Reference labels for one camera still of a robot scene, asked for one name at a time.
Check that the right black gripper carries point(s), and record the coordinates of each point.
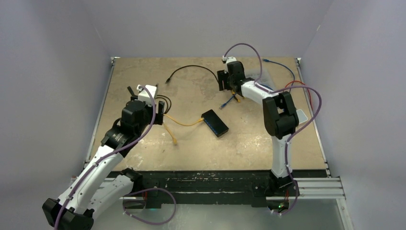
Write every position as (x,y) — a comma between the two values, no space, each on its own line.
(221,76)

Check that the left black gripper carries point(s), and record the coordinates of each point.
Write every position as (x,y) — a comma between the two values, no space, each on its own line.
(157,120)

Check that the black box device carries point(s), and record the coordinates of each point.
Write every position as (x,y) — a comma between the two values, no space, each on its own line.
(214,122)

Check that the white network switch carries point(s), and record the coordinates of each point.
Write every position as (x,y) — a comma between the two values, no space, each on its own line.
(302,117)

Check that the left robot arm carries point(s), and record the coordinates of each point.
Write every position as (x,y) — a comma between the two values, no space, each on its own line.
(83,202)

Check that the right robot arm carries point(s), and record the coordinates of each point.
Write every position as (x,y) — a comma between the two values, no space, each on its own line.
(279,114)

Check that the clear plastic organizer box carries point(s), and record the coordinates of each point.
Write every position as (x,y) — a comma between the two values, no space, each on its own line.
(265,79)

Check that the small grey hammer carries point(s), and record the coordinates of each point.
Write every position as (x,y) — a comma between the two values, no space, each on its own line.
(131,91)

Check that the yellow handled pliers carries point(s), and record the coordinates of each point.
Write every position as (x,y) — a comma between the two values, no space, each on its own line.
(235,97)

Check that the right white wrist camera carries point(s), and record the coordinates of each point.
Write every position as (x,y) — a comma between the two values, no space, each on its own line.
(226,61)

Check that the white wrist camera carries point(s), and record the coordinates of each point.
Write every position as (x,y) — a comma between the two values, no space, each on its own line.
(226,61)
(147,93)

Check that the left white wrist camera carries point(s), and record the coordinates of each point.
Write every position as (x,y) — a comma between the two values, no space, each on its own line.
(147,93)

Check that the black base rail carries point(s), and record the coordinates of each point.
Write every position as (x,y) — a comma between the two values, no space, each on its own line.
(246,187)

